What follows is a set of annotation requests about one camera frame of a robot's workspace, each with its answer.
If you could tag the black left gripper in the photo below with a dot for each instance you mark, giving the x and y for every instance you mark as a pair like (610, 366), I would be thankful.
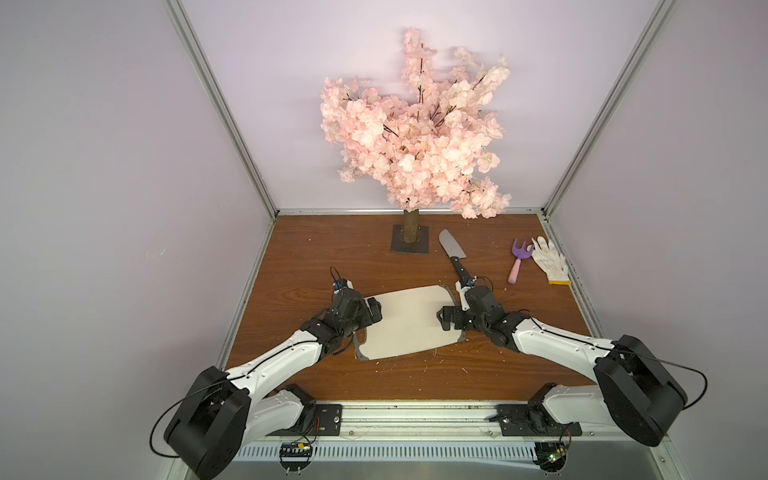
(375, 314)

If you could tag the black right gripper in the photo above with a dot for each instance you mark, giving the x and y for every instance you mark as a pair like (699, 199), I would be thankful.
(454, 316)

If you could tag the white grey cutting board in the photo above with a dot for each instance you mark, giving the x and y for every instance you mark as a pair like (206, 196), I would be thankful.
(409, 324)

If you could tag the black handled kitchen knife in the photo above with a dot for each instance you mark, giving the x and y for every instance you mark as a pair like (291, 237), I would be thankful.
(455, 253)

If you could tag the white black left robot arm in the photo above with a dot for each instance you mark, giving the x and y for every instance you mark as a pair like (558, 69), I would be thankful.
(225, 409)

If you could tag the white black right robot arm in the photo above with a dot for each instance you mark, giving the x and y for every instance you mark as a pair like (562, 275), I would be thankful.
(631, 389)

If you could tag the left circuit board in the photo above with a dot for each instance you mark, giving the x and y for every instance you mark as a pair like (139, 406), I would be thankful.
(295, 457)

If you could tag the circuit board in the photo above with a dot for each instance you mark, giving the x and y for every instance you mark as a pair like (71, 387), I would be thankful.
(550, 457)
(295, 457)

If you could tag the right circuit board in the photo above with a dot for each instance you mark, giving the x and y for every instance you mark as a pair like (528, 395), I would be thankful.
(550, 457)

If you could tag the purple pink garden fork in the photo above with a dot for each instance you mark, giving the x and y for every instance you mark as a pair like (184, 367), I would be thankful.
(521, 250)

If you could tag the white work glove yellow cuff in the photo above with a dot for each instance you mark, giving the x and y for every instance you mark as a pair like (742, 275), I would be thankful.
(551, 261)

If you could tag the pink cherry blossom tree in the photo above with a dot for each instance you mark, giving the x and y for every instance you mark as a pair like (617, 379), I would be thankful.
(433, 150)

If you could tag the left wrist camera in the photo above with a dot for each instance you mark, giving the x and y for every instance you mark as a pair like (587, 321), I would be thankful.
(340, 284)

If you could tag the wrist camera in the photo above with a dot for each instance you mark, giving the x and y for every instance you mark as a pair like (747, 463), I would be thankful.
(462, 288)
(340, 284)

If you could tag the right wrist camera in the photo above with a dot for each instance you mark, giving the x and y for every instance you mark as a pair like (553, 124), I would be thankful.
(462, 288)

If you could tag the dark metal tree base plate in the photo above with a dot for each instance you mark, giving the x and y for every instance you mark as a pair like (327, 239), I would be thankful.
(420, 246)

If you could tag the aluminium front rail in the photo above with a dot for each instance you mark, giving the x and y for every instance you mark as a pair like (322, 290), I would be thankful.
(406, 419)

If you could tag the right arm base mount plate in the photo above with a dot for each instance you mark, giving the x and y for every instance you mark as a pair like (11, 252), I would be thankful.
(524, 420)

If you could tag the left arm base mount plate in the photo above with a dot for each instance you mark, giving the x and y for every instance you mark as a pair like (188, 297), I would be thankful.
(316, 420)

